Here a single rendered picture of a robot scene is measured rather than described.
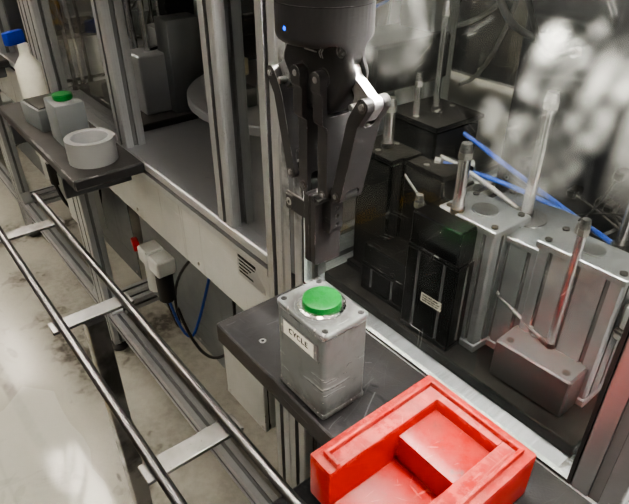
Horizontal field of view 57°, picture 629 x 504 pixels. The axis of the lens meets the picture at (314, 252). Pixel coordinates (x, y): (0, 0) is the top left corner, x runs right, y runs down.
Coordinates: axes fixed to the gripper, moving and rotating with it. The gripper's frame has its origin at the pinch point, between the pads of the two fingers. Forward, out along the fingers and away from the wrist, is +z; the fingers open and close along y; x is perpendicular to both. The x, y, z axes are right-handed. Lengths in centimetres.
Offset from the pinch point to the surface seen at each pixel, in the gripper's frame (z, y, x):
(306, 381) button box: 17.4, -1.0, 2.8
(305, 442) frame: 55, 17, -11
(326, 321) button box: 9.4, -2.2, 1.2
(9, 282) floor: 112, 191, 7
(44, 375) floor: 112, 128, 12
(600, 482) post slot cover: 18.4, -26.2, -10.7
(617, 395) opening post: 8.4, -24.9, -10.6
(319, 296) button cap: 8.3, 0.3, 0.1
